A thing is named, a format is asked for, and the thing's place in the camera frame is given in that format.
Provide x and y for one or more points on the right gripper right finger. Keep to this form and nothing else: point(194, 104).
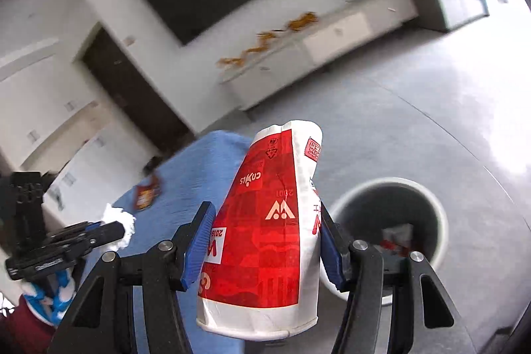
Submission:
point(424, 317)

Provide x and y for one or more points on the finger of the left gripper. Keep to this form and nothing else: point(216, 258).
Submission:
point(98, 234)

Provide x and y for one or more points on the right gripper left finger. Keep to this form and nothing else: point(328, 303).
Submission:
point(101, 317)

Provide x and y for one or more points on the white red tissue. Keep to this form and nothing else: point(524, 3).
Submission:
point(127, 221)

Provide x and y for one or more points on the red white paper cup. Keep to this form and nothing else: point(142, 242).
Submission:
point(261, 272)

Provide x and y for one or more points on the dark red sleeve forearm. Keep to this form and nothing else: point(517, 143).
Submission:
point(23, 332)

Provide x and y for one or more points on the white round trash bin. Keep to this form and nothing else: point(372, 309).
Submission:
point(395, 215)

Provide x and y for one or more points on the blue white gloved left hand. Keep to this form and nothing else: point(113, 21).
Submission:
point(49, 300)

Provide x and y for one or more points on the red brown snack bag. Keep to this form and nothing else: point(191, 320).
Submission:
point(146, 194)

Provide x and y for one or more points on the white lower shoe cabinet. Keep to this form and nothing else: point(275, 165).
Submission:
point(92, 176)

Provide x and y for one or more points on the blue carpet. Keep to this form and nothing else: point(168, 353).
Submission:
point(203, 171)

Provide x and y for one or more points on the white upper cabinet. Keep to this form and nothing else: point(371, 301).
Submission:
point(48, 110)

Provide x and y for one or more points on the dark brown entrance door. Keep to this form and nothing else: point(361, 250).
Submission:
point(134, 95)

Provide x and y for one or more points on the golden dragon figurine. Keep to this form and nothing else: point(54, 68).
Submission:
point(264, 43)

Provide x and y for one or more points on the golden tiger figurine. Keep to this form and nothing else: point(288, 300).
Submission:
point(302, 22)

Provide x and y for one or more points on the white TV stand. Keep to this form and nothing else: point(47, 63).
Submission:
point(298, 54)

